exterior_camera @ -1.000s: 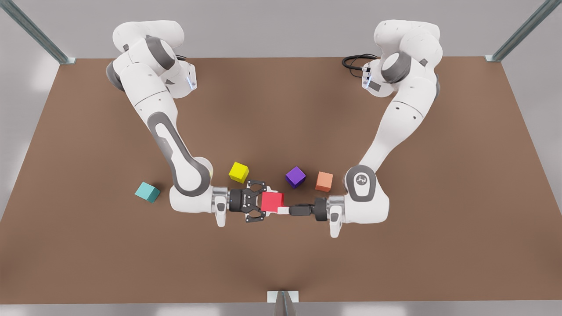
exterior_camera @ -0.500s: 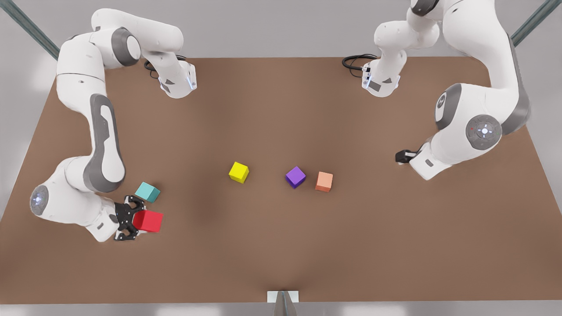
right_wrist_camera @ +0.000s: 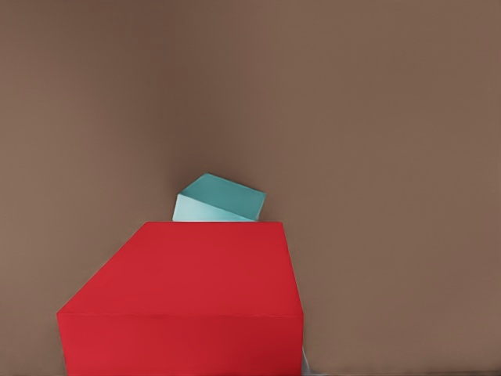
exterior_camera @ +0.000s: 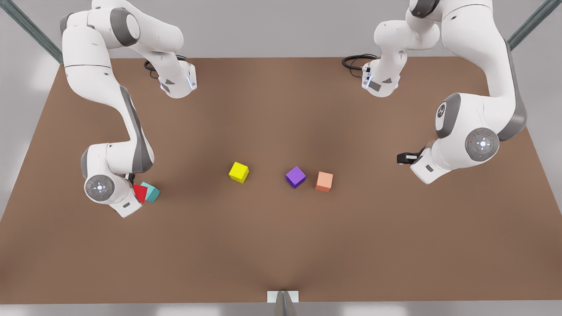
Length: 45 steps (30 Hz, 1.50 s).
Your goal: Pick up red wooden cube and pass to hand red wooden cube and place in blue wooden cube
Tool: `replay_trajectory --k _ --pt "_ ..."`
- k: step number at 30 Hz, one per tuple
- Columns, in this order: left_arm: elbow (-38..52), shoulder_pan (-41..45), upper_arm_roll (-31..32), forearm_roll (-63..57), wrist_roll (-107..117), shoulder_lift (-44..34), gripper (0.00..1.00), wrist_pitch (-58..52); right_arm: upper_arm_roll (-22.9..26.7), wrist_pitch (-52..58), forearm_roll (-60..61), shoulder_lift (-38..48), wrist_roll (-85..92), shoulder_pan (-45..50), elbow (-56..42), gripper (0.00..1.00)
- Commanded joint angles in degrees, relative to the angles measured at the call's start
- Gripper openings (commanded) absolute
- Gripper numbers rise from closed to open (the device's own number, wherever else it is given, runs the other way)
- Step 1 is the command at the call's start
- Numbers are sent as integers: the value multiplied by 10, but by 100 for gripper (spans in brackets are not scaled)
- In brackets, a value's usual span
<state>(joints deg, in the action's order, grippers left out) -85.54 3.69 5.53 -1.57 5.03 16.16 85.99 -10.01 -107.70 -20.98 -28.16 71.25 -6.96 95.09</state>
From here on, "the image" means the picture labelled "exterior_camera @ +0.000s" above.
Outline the orange wooden cube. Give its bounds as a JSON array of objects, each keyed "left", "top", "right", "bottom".
[{"left": 315, "top": 171, "right": 334, "bottom": 193}]

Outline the black cable loop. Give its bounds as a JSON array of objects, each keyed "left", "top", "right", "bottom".
[
  {"left": 342, "top": 54, "right": 379, "bottom": 80},
  {"left": 144, "top": 54, "right": 188, "bottom": 80}
]

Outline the purple wooden cube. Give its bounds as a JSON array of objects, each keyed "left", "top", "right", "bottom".
[{"left": 285, "top": 165, "right": 307, "bottom": 189}]

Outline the teal wooden cube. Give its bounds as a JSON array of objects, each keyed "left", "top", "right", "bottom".
[{"left": 140, "top": 182, "right": 161, "bottom": 204}]

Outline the silver frame post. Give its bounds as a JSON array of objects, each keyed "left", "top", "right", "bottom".
[
  {"left": 273, "top": 291, "right": 299, "bottom": 316},
  {"left": 0, "top": 0, "right": 64, "bottom": 65},
  {"left": 507, "top": 0, "right": 562, "bottom": 50}
]

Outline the yellow wooden cube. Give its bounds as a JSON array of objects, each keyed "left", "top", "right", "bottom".
[{"left": 228, "top": 161, "right": 250, "bottom": 184}]

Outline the white post foot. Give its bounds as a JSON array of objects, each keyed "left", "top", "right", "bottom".
[{"left": 267, "top": 290, "right": 299, "bottom": 304}]

